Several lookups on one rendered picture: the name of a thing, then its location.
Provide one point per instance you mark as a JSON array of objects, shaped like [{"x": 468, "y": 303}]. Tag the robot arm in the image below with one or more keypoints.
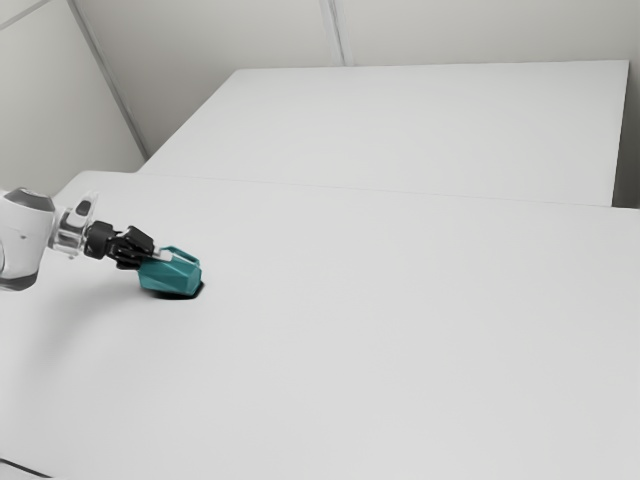
[{"x": 25, "y": 225}]

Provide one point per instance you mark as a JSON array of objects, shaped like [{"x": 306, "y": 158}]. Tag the teal faceted mug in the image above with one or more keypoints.
[{"x": 172, "y": 277}]

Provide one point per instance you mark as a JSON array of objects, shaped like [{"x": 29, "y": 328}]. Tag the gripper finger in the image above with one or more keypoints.
[
  {"x": 125, "y": 260},
  {"x": 142, "y": 242}
]

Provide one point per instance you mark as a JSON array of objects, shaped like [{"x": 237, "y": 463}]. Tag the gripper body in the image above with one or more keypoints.
[{"x": 100, "y": 240}]

